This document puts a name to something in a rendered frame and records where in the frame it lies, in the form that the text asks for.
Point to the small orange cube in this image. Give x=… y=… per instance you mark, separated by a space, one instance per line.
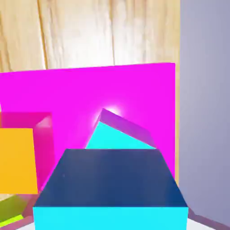
x=17 y=161

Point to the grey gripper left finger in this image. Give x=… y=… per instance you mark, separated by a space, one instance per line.
x=27 y=223

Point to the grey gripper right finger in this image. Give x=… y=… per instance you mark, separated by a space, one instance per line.
x=199 y=224

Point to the large magenta box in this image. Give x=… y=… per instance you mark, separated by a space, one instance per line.
x=89 y=89

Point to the small cyan cube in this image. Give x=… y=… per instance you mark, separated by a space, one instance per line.
x=115 y=138
x=111 y=188

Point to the small lime green cube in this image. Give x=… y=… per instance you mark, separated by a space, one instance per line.
x=9 y=206

